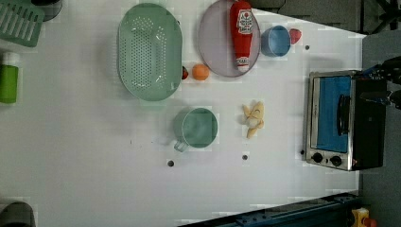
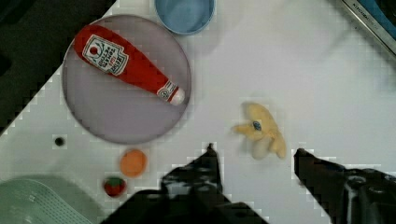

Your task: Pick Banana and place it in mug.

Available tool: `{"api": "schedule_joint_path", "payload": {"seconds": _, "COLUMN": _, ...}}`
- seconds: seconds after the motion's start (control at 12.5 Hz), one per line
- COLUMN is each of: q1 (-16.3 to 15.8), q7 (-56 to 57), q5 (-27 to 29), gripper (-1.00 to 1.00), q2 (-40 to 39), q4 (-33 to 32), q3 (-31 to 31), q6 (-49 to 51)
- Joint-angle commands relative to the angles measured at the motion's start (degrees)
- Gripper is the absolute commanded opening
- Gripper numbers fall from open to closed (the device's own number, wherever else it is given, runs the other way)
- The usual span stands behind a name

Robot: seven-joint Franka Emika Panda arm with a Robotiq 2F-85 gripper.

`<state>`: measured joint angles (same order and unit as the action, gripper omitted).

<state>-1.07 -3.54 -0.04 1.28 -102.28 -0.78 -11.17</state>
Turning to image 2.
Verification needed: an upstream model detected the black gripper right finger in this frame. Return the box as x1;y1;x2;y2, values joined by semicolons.
293;148;396;224

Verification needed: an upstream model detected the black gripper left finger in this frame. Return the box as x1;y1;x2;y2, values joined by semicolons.
102;144;268;224

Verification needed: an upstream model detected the yellow plush peeled banana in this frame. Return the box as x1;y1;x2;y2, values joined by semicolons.
232;102;287;160

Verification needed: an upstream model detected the small orange fruit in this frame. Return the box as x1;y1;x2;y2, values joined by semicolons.
120;149;148;177

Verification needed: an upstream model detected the small red tomato toy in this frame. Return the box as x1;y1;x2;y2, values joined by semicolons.
103;176;126;197

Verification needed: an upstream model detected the grey round plate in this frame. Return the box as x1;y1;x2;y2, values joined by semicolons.
62;14;192;146

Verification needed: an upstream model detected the green colander basket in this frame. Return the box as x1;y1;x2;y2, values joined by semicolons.
1;175;105;224

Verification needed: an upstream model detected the red plush ketchup bottle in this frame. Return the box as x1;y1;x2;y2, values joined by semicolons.
74;25;186;105

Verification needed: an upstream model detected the blue bowl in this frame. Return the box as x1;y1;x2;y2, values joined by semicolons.
154;0;216;35

